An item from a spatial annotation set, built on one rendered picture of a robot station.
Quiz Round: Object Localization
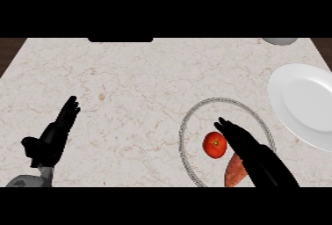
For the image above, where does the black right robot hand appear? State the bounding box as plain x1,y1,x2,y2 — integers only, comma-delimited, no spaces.
213,116,302,188

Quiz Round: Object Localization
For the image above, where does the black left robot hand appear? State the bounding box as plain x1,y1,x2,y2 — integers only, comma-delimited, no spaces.
21,95,82,169

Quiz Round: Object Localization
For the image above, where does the red tomato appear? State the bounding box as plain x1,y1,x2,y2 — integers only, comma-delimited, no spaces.
201,131,229,160

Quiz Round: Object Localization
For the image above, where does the round grey-rimmed placemat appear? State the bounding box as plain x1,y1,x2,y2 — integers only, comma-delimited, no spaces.
178,97,278,188

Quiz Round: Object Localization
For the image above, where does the white plate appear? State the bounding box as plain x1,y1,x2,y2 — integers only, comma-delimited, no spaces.
266,62,332,152

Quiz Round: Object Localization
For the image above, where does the orange sweet potato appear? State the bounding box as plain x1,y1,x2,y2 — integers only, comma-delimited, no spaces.
223,152,250,188

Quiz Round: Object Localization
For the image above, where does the grey round object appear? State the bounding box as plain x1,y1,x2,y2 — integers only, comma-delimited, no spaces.
262,38,300,47

